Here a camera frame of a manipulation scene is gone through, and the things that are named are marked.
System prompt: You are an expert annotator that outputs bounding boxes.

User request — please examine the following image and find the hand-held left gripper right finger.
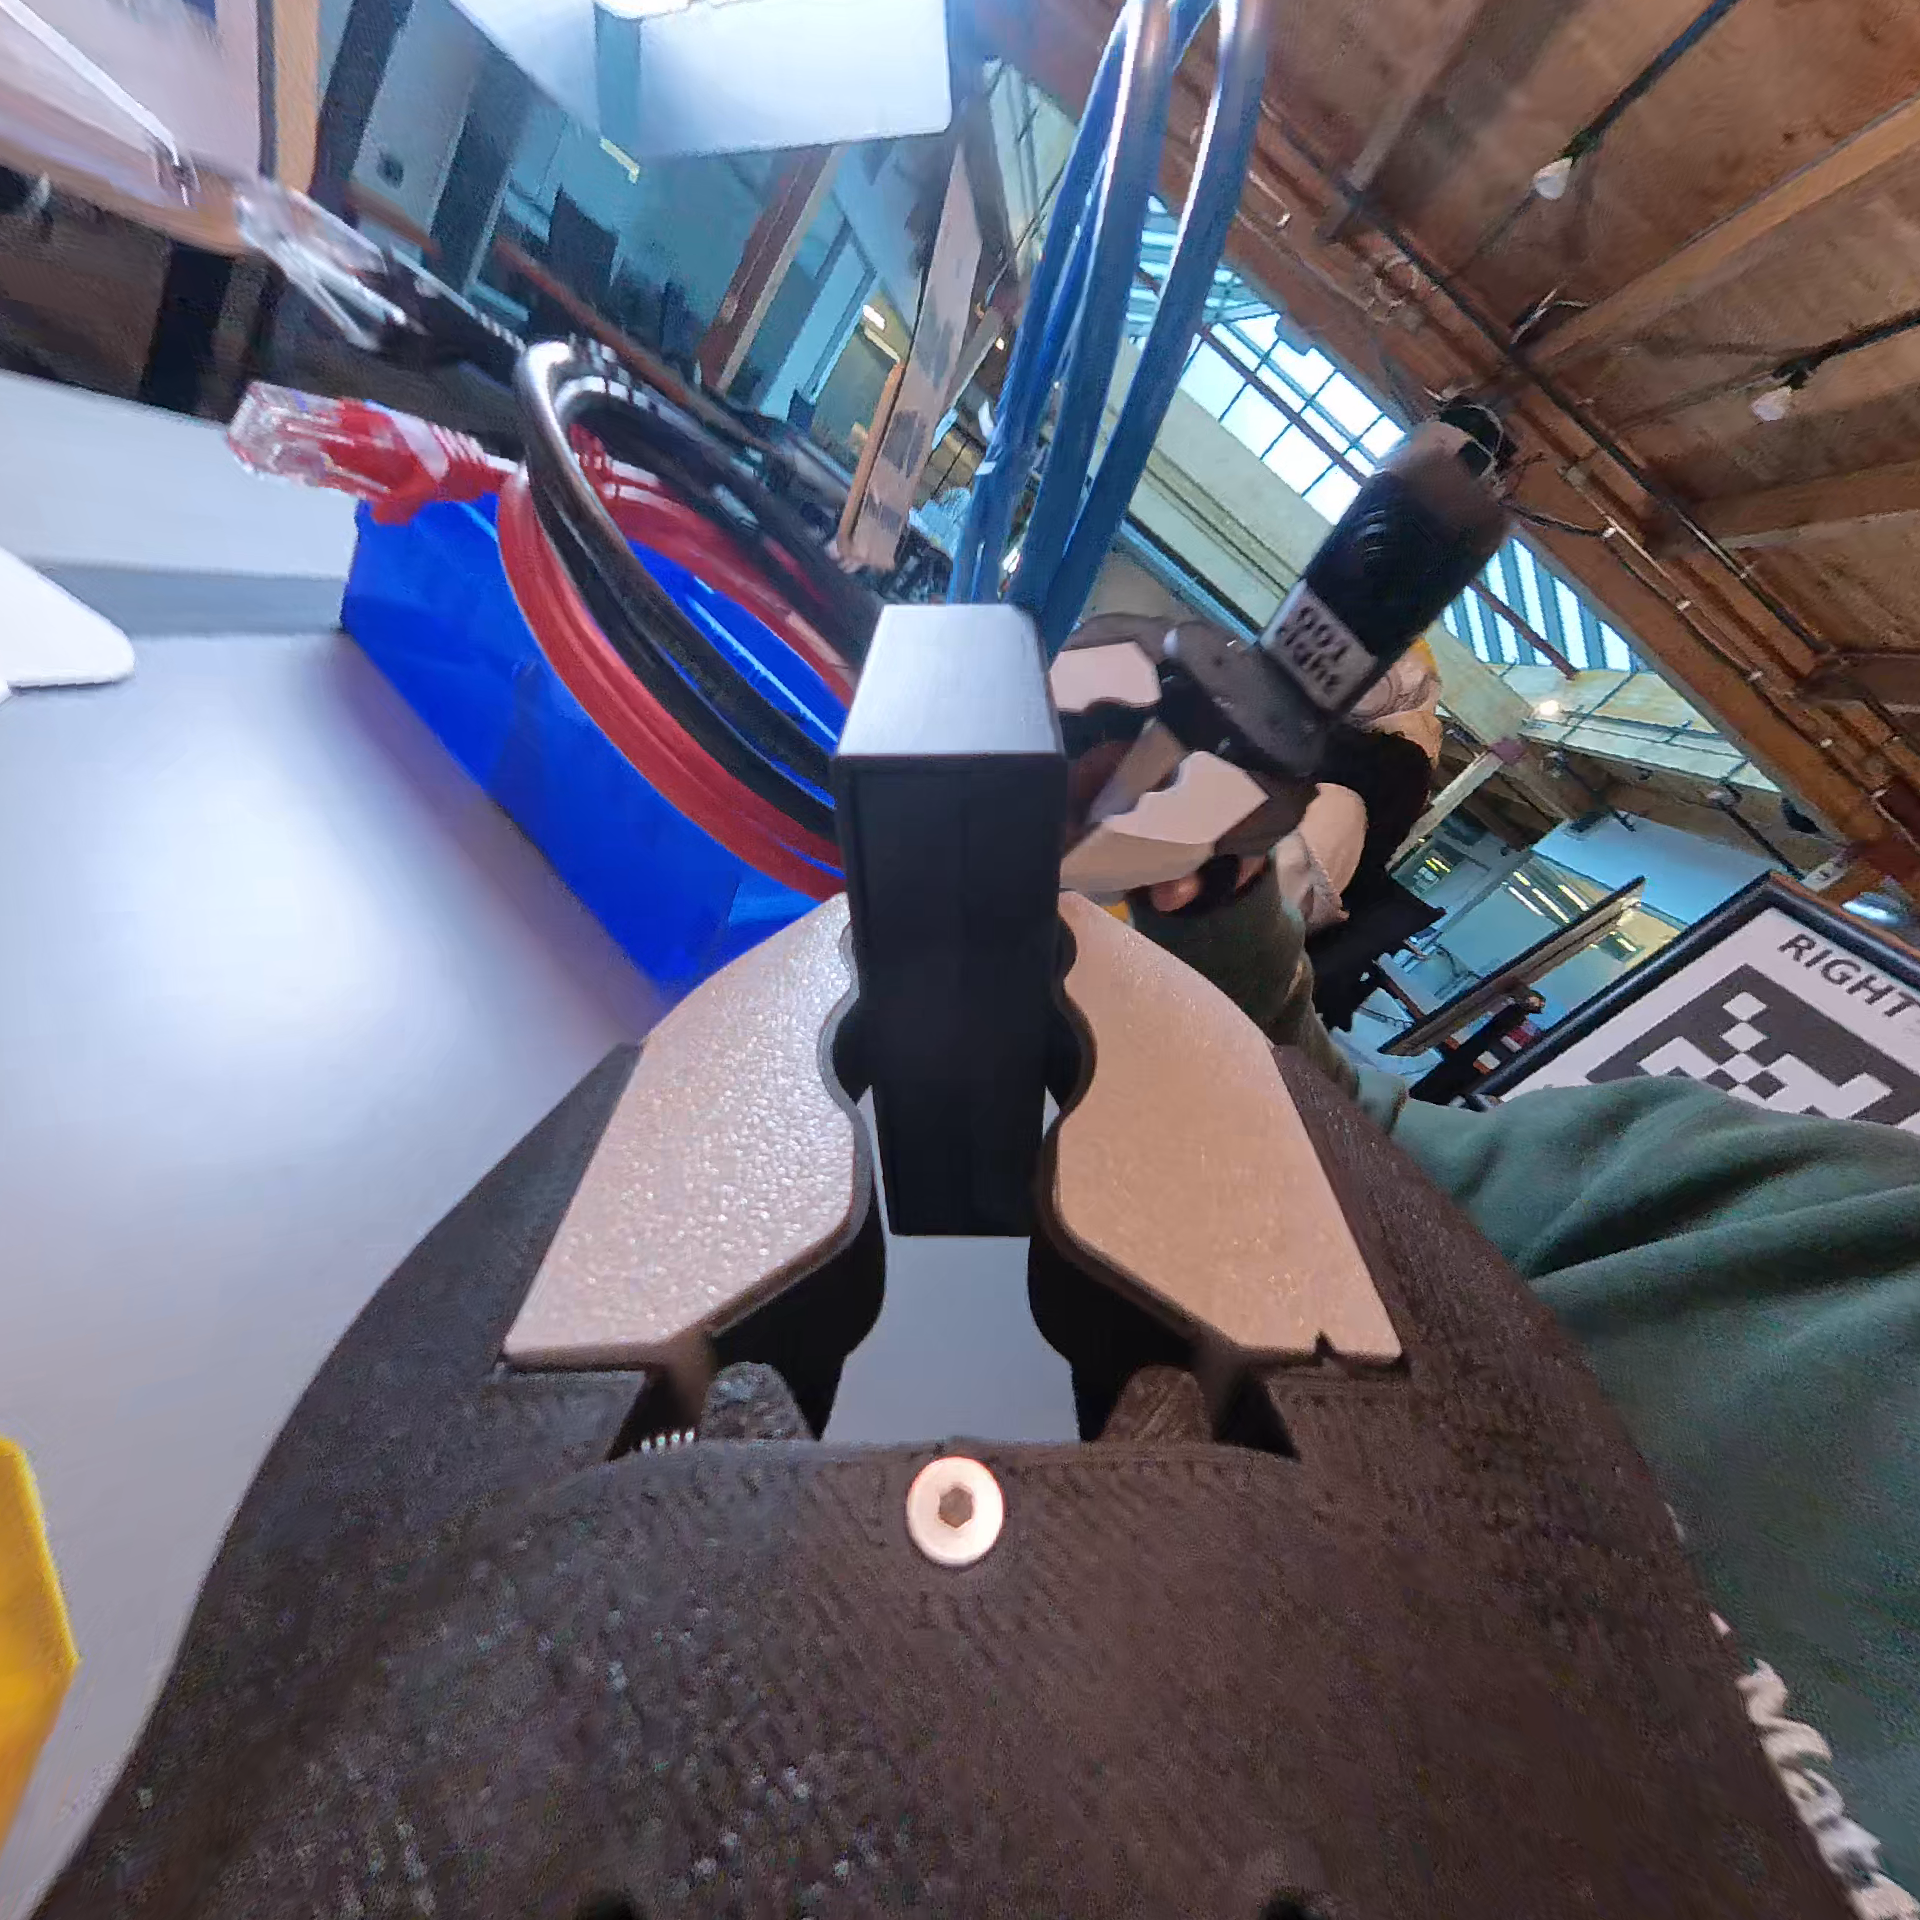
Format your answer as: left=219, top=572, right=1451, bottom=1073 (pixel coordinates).
left=1034, top=891, right=1404, bottom=1372

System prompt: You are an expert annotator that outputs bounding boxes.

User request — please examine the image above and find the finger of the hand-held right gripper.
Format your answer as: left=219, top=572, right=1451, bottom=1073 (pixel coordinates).
left=1047, top=642, right=1172, bottom=759
left=1064, top=749, right=1283, bottom=902

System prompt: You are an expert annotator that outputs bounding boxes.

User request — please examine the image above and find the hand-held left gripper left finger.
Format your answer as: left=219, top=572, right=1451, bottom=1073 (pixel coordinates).
left=500, top=896, right=882, bottom=1374

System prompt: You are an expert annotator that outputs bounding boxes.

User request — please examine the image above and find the black network switch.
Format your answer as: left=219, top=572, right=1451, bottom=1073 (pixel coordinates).
left=831, top=603, right=1078, bottom=1239

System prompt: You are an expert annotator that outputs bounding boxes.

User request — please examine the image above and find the blue ethernet cable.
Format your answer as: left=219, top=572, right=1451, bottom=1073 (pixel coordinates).
left=943, top=0, right=1283, bottom=695

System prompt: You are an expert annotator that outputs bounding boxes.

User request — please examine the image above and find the black ethernet cable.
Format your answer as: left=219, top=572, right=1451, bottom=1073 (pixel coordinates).
left=231, top=180, right=842, bottom=851

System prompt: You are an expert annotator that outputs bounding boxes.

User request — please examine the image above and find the blue plastic bin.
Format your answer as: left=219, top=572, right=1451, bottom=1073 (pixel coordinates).
left=345, top=492, right=845, bottom=996

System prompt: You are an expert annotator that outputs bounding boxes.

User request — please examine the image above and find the red ethernet cable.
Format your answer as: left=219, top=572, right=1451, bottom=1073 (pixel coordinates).
left=222, top=380, right=855, bottom=906

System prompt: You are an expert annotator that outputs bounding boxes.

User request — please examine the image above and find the yellow plastic bin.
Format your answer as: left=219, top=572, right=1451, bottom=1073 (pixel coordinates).
left=0, top=1434, right=80, bottom=1832

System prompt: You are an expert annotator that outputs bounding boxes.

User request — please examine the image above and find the person's right forearm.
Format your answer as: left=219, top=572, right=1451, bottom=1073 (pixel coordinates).
left=1147, top=878, right=1920, bottom=1308

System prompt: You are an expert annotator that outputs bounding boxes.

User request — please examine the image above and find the wooden instruction board stand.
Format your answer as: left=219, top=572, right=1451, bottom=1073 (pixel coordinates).
left=826, top=143, right=1011, bottom=575

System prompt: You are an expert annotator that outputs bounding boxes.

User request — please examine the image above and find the framed marker board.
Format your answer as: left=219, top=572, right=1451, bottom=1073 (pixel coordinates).
left=1478, top=874, right=1920, bottom=1141

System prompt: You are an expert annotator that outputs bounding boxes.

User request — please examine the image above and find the person's green sweatshirt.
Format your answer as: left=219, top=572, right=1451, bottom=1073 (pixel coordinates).
left=1499, top=1273, right=1920, bottom=1920

